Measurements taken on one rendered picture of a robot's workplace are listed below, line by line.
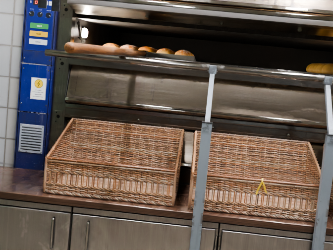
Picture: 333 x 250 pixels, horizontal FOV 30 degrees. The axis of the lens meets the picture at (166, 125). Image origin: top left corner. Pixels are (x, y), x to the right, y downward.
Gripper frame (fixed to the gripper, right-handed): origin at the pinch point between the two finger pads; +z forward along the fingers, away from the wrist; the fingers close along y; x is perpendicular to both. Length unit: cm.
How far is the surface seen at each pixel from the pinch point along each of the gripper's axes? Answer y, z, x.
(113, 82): -79, 29, 6
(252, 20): -69, -5, 71
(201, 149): -21, 49, 58
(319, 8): -84, -14, 100
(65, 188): -27, 72, 2
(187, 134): -83, 51, 44
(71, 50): 54, 15, 27
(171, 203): -31, 74, 47
